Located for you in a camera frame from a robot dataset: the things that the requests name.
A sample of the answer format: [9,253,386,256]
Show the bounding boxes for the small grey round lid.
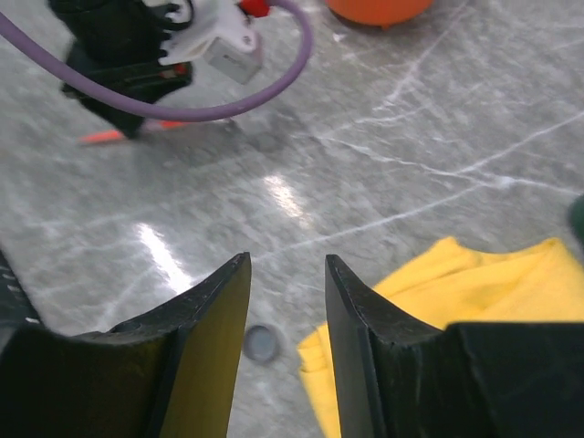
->
[243,324,279,364]

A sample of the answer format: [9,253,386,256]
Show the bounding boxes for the orange round desk organizer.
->
[325,0,433,28]

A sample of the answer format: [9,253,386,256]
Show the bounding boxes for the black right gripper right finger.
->
[325,255,583,437]

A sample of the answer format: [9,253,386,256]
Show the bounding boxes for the green compartment tray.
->
[567,194,584,248]

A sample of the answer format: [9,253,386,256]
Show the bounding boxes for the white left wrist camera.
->
[159,1,263,84]

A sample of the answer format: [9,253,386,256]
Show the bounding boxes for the orange pen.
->
[78,120,188,145]

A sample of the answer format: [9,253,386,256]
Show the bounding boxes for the yellow folded cloth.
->
[298,237,583,437]

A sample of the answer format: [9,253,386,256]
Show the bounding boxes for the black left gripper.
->
[47,0,195,141]

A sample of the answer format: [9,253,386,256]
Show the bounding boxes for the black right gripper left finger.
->
[1,253,252,437]

